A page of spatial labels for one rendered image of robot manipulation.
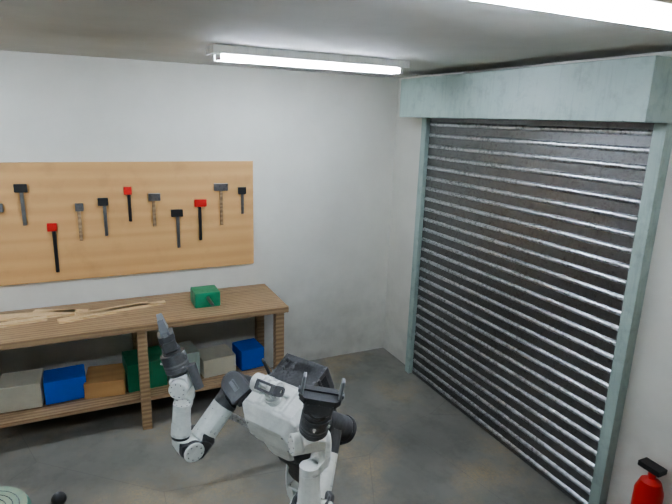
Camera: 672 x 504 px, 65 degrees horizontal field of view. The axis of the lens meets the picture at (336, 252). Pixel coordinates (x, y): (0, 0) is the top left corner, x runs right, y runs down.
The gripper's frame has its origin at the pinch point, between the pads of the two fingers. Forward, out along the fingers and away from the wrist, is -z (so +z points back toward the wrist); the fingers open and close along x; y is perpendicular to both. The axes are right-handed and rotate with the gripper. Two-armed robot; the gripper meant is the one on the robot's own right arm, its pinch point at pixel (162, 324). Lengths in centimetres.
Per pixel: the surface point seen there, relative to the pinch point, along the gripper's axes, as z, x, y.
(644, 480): 167, 1, -200
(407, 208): 31, -246, -229
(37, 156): -92, -243, 49
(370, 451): 172, -140, -100
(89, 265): -5, -256, 44
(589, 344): 110, -44, -222
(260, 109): -88, -251, -122
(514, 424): 180, -103, -198
